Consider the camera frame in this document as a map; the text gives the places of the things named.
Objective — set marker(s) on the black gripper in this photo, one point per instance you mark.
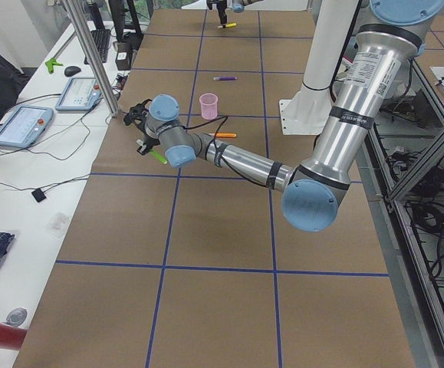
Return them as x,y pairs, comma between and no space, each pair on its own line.
147,141
219,6

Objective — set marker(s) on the yellow marker pen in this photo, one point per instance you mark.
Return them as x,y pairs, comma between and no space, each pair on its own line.
228,25

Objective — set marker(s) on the green marker pen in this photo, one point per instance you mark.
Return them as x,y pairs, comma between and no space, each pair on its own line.
157,156

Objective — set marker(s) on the purple marker pen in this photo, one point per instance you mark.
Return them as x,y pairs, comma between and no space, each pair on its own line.
225,78

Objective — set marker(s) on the orange marker pen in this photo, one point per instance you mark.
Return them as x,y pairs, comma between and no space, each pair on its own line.
223,135

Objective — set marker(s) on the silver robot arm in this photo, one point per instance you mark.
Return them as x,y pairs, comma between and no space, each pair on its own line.
356,53
239,5

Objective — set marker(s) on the pink mesh pen holder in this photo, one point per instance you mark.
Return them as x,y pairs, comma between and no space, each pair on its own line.
209,106

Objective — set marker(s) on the far teach pendant tablet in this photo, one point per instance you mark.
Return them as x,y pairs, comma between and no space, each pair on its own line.
79,95

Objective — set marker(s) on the teach pendant tablet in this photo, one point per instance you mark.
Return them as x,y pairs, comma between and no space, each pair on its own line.
79,95
24,126

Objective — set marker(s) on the small black box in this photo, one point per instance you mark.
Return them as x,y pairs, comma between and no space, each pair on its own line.
123,57

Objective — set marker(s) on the black computer monitor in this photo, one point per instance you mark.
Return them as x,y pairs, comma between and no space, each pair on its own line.
118,11

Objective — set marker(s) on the black computer mouse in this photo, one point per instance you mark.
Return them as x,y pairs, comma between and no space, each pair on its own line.
70,71

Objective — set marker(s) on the clear plastic bag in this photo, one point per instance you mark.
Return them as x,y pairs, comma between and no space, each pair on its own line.
58,224

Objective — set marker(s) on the small black sensor puck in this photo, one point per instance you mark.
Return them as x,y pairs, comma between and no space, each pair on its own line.
38,195

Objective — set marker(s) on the black keyboard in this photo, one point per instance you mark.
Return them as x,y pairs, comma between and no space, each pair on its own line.
101,38

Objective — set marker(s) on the near teach pendant tablet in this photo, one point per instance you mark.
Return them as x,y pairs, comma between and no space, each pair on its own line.
24,126

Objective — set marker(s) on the green plastic clamp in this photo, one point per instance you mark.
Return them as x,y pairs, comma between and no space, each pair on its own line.
51,64

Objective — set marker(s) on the silver round tin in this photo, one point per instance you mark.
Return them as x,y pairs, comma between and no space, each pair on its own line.
16,317

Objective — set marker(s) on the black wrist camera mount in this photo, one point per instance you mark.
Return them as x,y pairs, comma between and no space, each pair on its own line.
137,114

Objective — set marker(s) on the aluminium frame post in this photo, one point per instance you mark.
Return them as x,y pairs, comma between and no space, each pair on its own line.
91,53

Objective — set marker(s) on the aluminium frame rack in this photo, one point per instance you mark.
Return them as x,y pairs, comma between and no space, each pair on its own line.
403,165

